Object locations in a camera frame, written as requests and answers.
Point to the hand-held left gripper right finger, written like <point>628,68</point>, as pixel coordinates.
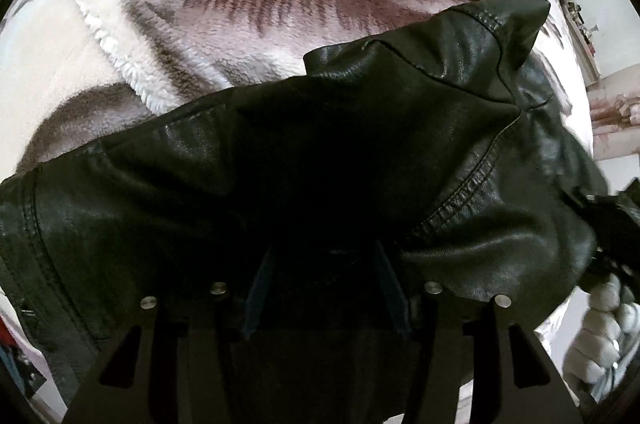
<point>392,299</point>

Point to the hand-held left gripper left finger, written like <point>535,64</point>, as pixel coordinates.
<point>256,299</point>

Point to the pile of small nightstand items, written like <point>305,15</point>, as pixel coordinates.
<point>580,24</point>

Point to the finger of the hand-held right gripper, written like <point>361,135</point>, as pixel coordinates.
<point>590,200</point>

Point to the tied pink floral curtain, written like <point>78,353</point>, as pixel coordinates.
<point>617,114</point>

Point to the black leather jacket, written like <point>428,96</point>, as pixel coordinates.
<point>350,129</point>

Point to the person's right hand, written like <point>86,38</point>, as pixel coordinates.
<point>597,334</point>

